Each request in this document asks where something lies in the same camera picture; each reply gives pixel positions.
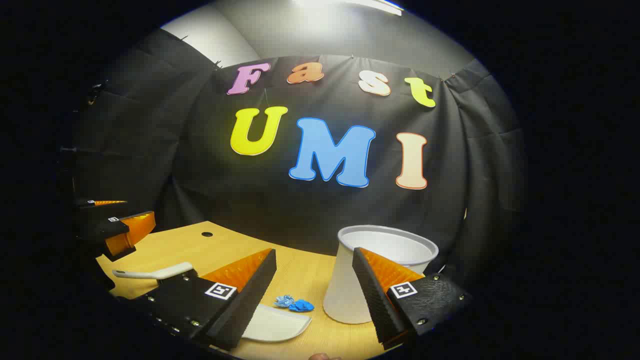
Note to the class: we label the white plastic dustpan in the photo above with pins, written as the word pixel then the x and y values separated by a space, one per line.
pixel 280 325

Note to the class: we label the small white broom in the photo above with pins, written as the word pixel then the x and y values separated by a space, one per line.
pixel 165 272

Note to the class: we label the white ribbed garbage bin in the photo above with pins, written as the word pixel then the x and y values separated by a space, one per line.
pixel 345 290

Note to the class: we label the light blue paper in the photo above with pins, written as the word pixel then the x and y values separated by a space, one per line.
pixel 284 300

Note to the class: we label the dark blue paper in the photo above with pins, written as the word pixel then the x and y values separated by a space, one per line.
pixel 301 305

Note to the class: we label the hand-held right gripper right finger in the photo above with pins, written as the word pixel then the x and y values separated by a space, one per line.
pixel 377 295

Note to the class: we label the wooden desktop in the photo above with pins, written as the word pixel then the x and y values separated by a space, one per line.
pixel 175 247

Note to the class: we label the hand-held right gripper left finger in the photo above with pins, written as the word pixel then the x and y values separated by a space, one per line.
pixel 240 305

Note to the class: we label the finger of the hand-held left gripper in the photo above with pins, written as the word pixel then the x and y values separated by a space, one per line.
pixel 107 202
pixel 125 232

